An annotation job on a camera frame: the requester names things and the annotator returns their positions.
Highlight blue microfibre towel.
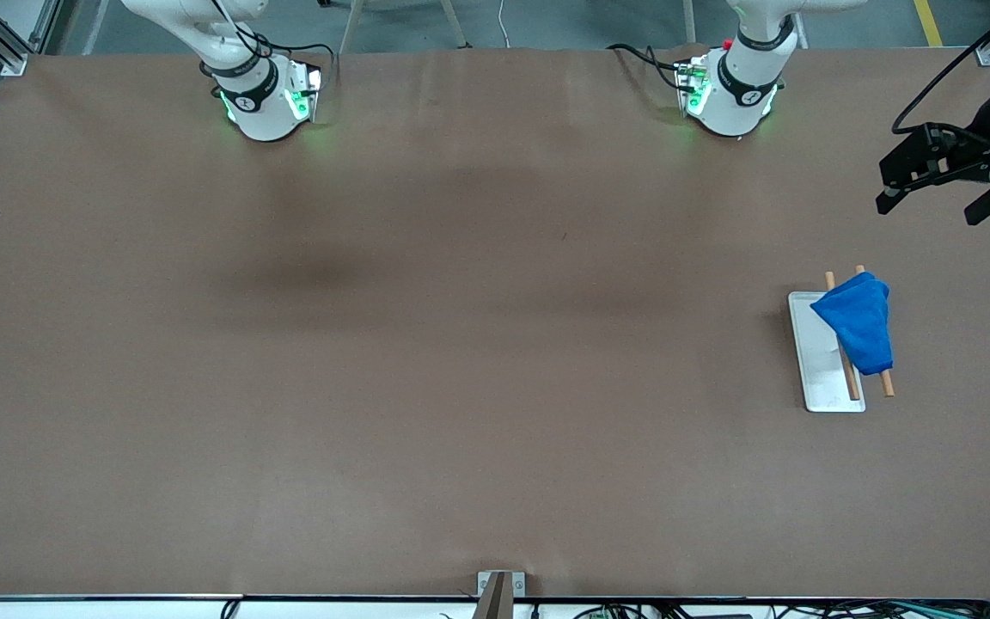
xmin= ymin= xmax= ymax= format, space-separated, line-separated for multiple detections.
xmin=810 ymin=272 xmax=895 ymax=377

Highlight black base cable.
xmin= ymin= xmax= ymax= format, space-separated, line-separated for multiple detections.
xmin=606 ymin=42 xmax=690 ymax=92
xmin=270 ymin=39 xmax=339 ymax=87

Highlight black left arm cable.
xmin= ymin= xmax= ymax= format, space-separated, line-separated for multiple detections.
xmin=892 ymin=15 xmax=990 ymax=135

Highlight black right base cable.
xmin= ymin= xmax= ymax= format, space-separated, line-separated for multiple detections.
xmin=270 ymin=39 xmax=339 ymax=87

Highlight black left base cable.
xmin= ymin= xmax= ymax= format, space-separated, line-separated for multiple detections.
xmin=606 ymin=42 xmax=690 ymax=92

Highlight white towel rack wooden bars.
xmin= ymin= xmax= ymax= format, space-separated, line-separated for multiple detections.
xmin=787 ymin=265 xmax=896 ymax=414

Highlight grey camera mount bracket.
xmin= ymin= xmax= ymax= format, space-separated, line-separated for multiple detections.
xmin=475 ymin=571 xmax=527 ymax=619

